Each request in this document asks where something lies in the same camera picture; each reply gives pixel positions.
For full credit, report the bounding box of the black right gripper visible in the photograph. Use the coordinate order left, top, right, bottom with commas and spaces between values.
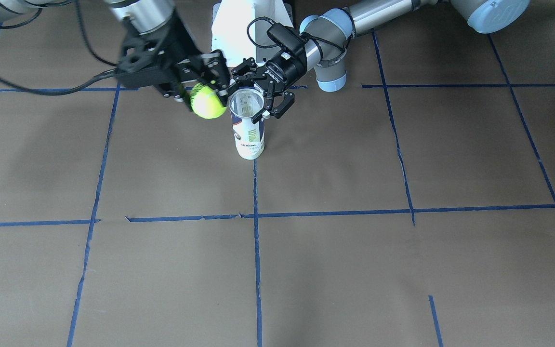
125, 10, 231, 112

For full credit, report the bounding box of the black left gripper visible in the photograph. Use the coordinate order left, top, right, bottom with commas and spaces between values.
230, 53, 307, 124

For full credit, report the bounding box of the yellow Roland Garros tennis ball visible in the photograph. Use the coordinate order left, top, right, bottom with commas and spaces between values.
190, 83, 227, 120

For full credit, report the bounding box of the white tennis ball can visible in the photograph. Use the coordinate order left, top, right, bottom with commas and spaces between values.
228, 88, 264, 160

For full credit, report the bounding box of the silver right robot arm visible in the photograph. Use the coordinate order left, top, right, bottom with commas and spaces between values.
0, 0, 231, 115

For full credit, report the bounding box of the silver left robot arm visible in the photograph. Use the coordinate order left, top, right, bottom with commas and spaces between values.
228, 0, 530, 124

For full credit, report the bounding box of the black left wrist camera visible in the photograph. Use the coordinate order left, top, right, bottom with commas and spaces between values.
267, 23, 305, 58

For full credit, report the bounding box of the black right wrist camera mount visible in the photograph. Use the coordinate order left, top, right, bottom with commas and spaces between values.
115, 34, 172, 88

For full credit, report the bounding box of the white mounting pedestal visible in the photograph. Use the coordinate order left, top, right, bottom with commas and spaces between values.
211, 0, 294, 67

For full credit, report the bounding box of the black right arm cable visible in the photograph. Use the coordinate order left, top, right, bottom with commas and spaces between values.
0, 0, 129, 97

